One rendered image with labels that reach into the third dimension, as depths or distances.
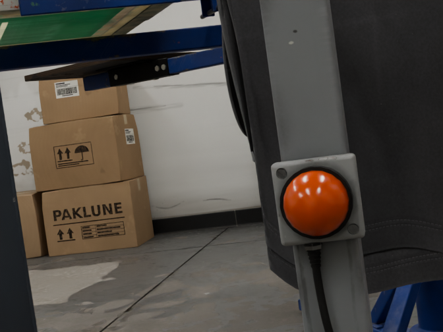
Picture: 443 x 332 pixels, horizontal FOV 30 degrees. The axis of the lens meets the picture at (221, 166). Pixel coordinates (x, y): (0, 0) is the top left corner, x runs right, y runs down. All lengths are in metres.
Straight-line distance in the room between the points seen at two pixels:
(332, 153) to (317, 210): 0.05
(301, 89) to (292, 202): 0.07
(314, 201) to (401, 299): 1.57
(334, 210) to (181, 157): 5.14
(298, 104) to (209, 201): 5.09
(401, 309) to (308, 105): 1.52
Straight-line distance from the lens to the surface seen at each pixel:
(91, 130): 5.25
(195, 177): 5.58
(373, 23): 0.78
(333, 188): 0.46
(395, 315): 2.00
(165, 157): 5.62
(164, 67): 2.62
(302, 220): 0.46
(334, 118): 0.50
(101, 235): 5.30
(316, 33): 0.50
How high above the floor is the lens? 0.70
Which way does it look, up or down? 3 degrees down
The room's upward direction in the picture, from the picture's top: 8 degrees counter-clockwise
